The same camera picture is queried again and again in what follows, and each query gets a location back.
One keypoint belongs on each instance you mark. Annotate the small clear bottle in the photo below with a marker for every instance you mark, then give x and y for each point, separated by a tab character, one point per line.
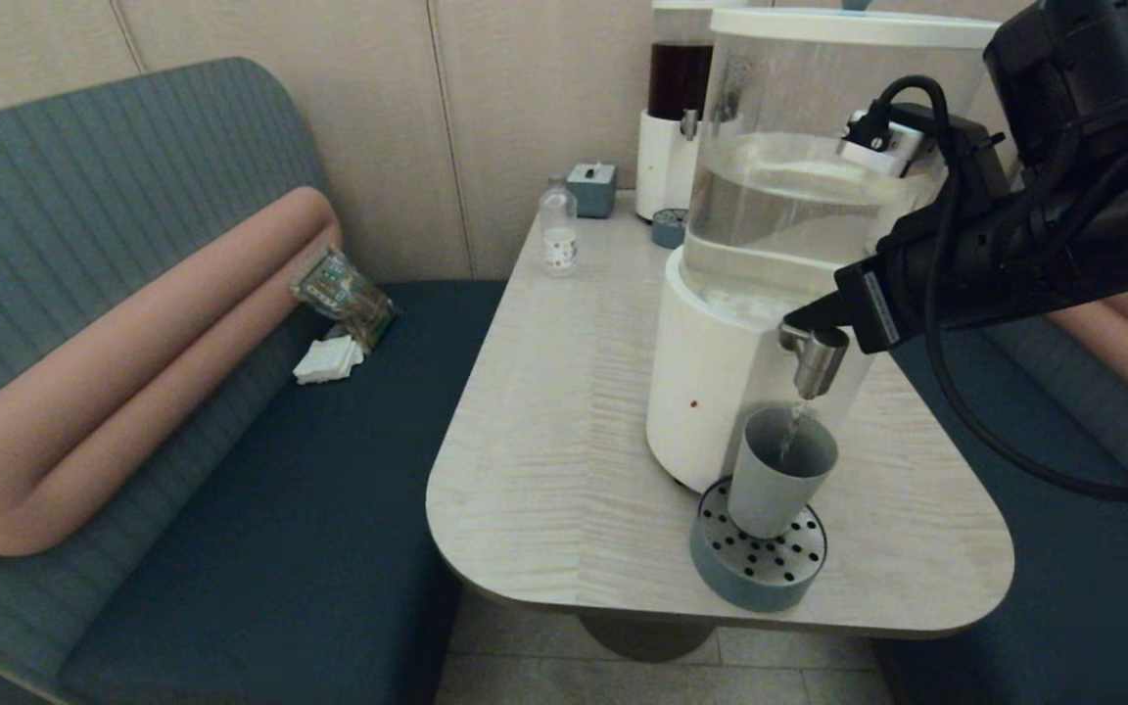
558	233

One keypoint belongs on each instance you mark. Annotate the blue-grey tissue box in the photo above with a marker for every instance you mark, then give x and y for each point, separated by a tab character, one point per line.
591	192

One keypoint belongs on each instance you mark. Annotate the steel dispenser tap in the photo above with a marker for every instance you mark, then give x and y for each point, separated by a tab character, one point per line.
817	367

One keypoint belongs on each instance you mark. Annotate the small blue-grey drip tray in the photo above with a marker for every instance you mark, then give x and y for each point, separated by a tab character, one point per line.
667	229

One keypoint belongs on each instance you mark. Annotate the white napkin stack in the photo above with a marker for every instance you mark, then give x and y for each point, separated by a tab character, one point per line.
329	360

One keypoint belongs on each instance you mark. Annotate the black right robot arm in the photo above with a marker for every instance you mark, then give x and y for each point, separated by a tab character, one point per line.
1112	225

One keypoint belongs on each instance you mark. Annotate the dark drink dispenser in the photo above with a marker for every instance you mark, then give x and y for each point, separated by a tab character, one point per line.
662	164

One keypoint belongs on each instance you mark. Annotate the round blue-grey drip tray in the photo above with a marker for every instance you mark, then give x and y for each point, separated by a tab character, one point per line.
755	578

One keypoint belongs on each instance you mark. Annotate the large clear water dispenser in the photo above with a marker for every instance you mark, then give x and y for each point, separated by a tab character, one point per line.
721	392

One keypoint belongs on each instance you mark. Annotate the grey plastic cup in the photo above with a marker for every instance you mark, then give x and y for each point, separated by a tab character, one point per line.
770	490

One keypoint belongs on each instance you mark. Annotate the green snack packet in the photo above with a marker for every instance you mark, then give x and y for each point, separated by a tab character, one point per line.
344	295

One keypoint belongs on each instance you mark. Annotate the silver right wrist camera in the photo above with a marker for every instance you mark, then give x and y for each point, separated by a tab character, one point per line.
902	152

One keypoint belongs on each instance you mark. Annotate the brass table pedestal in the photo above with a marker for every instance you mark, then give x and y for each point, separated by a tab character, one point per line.
647	636

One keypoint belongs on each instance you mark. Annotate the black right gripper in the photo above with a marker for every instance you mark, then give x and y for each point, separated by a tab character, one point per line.
965	264

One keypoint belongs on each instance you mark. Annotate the teal upholstered bench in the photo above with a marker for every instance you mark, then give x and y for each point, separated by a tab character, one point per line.
280	509
1063	587

